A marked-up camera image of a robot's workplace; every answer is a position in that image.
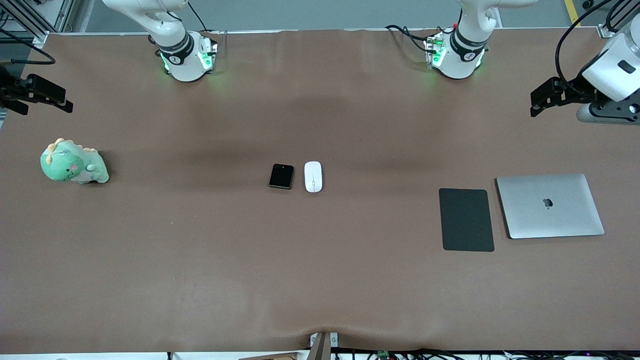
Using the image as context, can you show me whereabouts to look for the white computer mouse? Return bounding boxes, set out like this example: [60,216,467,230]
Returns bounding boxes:
[304,161,323,193]

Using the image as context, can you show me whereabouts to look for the black mouse pad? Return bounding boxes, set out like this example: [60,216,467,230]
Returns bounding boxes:
[438,188,495,252]

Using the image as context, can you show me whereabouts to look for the black folded flip phone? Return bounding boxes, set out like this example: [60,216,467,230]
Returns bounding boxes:
[268,163,295,190]

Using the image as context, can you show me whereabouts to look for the green dinosaur plush toy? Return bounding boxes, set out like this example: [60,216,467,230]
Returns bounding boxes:
[40,138,110,185]

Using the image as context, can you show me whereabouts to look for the silver closed laptop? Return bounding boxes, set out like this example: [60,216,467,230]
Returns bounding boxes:
[496,173,605,240]

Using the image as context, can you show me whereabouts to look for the large leather table mat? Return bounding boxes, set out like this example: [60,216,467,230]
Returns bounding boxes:
[0,29,640,354]

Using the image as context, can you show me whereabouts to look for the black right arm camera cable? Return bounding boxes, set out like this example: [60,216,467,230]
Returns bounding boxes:
[0,27,57,66]

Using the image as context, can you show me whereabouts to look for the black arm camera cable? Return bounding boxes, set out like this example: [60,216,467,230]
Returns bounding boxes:
[556,0,616,98]
[0,27,57,66]

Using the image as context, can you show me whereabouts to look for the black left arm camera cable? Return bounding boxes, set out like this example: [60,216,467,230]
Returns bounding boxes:
[556,0,616,98]

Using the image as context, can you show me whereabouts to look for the black cable loop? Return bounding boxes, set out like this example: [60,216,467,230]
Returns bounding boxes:
[604,0,640,32]

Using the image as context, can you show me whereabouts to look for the black left arm base cables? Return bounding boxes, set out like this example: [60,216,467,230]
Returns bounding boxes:
[385,24,432,53]

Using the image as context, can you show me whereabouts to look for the black right arm base cable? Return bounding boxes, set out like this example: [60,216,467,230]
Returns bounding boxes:
[187,0,209,33]

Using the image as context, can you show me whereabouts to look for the front camera mounting post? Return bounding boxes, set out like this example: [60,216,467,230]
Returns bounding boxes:
[309,331,339,360]

